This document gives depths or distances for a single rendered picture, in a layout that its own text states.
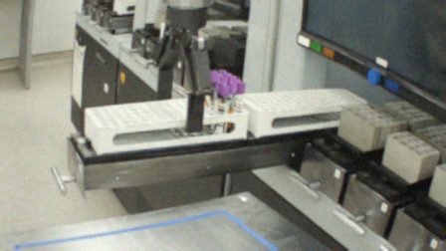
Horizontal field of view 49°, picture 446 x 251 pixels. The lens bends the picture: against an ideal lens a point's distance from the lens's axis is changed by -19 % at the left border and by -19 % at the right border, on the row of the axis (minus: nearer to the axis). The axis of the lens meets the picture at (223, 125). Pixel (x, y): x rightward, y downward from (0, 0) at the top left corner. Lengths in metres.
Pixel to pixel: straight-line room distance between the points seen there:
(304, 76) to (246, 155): 0.28
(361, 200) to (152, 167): 0.38
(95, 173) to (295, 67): 0.55
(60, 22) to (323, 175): 3.69
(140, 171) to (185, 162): 0.09
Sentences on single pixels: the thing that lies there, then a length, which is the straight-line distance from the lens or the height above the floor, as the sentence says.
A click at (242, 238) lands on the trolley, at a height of 0.82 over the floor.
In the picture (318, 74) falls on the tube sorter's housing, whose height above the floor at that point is 0.89.
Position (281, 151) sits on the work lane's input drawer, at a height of 0.79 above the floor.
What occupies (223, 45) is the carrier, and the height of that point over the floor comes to 0.87.
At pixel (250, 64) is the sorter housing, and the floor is 0.85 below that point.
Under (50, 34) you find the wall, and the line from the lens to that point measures 4.59.
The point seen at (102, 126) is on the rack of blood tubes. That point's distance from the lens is 0.98.
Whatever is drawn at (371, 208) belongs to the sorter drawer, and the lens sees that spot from 1.00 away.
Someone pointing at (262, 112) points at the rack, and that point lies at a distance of 1.10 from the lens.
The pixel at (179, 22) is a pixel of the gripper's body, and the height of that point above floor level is 1.04.
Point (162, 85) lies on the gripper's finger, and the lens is 1.12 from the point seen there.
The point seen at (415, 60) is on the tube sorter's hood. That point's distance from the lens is 0.98.
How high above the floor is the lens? 1.23
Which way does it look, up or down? 21 degrees down
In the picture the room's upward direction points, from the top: 6 degrees clockwise
